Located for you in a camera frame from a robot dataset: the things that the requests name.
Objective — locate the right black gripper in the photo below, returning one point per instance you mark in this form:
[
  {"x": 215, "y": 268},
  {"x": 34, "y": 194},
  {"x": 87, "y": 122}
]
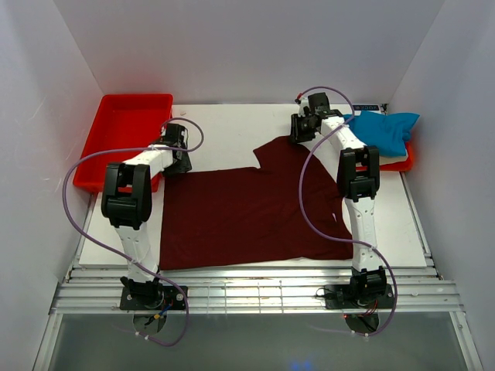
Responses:
[{"x": 297, "y": 136}]

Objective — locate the blue folded t shirt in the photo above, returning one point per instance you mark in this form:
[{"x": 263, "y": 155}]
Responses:
[{"x": 388, "y": 133}]

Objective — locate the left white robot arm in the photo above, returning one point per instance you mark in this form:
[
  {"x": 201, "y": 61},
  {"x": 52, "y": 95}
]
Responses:
[{"x": 127, "y": 203}]

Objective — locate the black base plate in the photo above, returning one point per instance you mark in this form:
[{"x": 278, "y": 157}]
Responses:
[
  {"x": 174, "y": 295},
  {"x": 342, "y": 296}
]

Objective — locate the beige folded t shirt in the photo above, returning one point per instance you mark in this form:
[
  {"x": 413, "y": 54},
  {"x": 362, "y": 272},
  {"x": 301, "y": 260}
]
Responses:
[{"x": 386, "y": 160}]

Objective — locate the aluminium rail frame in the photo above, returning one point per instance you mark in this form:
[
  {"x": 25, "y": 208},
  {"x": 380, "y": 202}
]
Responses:
[{"x": 258, "y": 289}]

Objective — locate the maroon t shirt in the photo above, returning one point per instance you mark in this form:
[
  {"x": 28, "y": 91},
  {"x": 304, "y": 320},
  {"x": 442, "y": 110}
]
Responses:
[{"x": 287, "y": 208}]

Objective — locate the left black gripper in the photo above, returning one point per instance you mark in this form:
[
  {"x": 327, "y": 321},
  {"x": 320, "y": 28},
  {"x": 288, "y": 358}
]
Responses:
[{"x": 184, "y": 165}]

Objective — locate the small black label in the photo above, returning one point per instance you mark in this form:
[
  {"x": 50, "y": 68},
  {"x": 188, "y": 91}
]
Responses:
[{"x": 366, "y": 107}]

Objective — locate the small red tray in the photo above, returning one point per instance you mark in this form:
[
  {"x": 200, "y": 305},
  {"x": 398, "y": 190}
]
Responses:
[{"x": 402, "y": 166}]

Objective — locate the large red tray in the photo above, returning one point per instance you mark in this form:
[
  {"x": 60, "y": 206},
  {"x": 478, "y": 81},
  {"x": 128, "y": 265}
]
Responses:
[{"x": 121, "y": 121}]

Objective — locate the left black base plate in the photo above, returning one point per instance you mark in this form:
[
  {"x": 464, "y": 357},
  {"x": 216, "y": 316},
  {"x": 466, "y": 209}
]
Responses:
[{"x": 174, "y": 295}]

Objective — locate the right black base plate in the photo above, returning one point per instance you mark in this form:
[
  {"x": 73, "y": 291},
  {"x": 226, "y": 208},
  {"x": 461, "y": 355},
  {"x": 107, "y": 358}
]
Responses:
[{"x": 342, "y": 296}]

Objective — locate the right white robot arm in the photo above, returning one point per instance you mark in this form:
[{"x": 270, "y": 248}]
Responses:
[{"x": 358, "y": 180}]

